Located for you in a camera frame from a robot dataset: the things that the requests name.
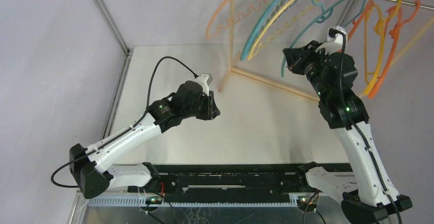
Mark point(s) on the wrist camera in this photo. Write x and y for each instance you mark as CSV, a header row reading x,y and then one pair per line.
x,y
204,80
334,42

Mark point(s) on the light blue wavy hanger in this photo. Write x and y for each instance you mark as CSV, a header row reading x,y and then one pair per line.
x,y
270,10

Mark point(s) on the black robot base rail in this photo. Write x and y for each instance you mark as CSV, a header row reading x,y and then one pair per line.
x,y
228,185

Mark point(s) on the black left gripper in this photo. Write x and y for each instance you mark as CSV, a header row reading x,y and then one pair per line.
x,y
211,111

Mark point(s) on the pale yellow wavy hanger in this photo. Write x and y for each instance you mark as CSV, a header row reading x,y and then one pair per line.
x,y
286,18

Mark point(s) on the wooden clothes rack frame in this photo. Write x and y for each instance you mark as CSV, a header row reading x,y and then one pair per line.
x,y
233,70

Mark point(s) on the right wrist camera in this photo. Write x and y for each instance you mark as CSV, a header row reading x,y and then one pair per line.
x,y
334,42

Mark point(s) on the left circuit board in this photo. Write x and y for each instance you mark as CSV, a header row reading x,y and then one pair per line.
x,y
153,201

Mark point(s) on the teal plastic hanger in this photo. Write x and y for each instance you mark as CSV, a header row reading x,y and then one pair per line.
x,y
324,15

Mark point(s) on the orange plastic hanger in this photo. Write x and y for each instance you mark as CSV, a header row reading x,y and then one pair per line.
x,y
391,24
357,22

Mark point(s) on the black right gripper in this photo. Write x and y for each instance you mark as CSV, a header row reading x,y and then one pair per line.
x,y
300,60

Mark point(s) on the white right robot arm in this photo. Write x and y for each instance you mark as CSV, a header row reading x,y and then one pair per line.
x,y
373,197

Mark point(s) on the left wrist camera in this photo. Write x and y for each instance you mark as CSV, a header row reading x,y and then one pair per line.
x,y
204,80

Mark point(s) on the circuit board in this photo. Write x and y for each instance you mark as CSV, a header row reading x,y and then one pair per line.
x,y
304,205
153,201

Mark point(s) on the peach wavy hanger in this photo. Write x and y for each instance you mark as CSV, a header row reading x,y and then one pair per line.
x,y
229,13

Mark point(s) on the right circuit board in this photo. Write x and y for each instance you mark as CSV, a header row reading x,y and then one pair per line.
x,y
304,205

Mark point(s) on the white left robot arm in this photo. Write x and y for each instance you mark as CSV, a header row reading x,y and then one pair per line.
x,y
93,168

